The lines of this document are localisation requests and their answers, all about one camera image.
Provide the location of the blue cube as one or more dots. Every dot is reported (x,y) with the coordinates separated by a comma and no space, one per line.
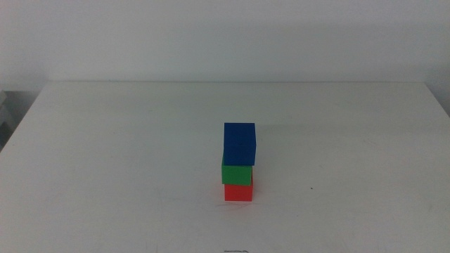
(239,144)

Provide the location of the green cube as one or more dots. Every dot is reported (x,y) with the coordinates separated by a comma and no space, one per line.
(236,175)

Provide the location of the red cube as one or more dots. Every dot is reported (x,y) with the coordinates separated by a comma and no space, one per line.
(239,193)

